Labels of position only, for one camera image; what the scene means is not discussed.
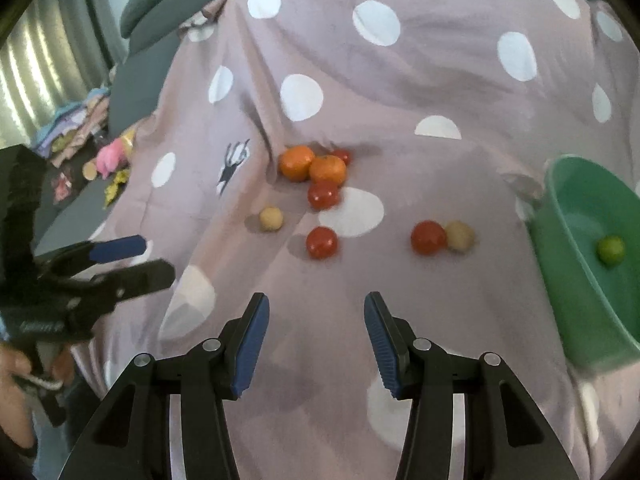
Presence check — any person's left hand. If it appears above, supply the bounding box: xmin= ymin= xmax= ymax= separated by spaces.
xmin=0 ymin=343 xmax=76 ymax=451

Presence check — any yellow toy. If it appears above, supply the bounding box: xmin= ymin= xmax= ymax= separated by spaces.
xmin=104 ymin=169 xmax=130 ymax=208

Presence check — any pink plush toy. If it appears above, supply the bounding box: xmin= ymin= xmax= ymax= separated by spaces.
xmin=82 ymin=138 xmax=132 ymax=181

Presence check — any stack of folded clothes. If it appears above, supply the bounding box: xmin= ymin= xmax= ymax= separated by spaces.
xmin=32 ymin=87 xmax=111 ymax=168

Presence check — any beige round fruit right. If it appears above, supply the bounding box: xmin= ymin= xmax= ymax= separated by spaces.
xmin=445 ymin=220 xmax=476 ymax=254

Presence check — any beige round fruit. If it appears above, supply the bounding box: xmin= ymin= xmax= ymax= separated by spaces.
xmin=258 ymin=206 xmax=284 ymax=232
xmin=445 ymin=220 xmax=476 ymax=254

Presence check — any beige round fruit left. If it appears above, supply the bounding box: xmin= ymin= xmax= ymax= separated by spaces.
xmin=258 ymin=206 xmax=284 ymax=232

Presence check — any green lime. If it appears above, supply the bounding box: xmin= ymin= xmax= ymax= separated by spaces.
xmin=596 ymin=235 xmax=626 ymax=268

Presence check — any green plastic bowl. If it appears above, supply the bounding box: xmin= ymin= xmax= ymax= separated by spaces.
xmin=528 ymin=155 xmax=639 ymax=373

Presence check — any orange tangerine left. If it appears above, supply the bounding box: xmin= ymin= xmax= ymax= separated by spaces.
xmin=278 ymin=145 xmax=316 ymax=182

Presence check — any orange tangerine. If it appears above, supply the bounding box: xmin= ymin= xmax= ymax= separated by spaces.
xmin=278 ymin=145 xmax=316 ymax=182
xmin=309 ymin=155 xmax=347 ymax=186

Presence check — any grey sofa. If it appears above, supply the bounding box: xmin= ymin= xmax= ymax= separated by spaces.
xmin=34 ymin=0 xmax=601 ymax=256

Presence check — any orange tangerine right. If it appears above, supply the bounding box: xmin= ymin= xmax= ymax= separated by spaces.
xmin=309 ymin=155 xmax=347 ymax=186

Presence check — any small red tomato back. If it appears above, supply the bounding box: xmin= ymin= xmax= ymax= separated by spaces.
xmin=331 ymin=148 xmax=352 ymax=166

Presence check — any pink polka dot blanket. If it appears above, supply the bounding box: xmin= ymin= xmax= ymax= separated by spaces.
xmin=75 ymin=0 xmax=639 ymax=479

